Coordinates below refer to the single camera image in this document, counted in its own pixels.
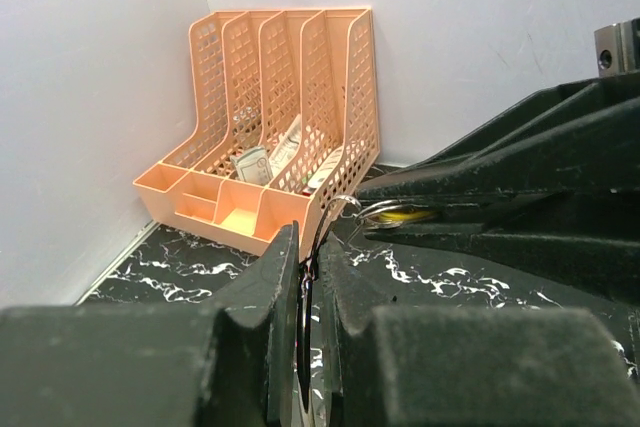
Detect metal keyring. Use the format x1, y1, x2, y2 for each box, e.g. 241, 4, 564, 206
295, 194, 362, 426

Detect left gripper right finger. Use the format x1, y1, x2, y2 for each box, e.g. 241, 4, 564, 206
319, 237, 639, 426

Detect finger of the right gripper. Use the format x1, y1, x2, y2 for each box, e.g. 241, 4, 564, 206
356, 74, 639, 208
364, 192, 639, 305

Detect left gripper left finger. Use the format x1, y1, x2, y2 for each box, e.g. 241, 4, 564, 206
1, 224, 299, 426

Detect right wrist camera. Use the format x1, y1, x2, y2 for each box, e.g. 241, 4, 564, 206
594, 18, 640, 77

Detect orange file organizer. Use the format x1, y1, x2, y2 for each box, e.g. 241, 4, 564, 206
135, 8, 380, 255

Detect key with yellow tag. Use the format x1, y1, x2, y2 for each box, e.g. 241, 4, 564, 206
356, 200, 439, 229

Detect papers in organizer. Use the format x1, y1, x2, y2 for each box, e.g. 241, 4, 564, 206
231, 114, 343, 196

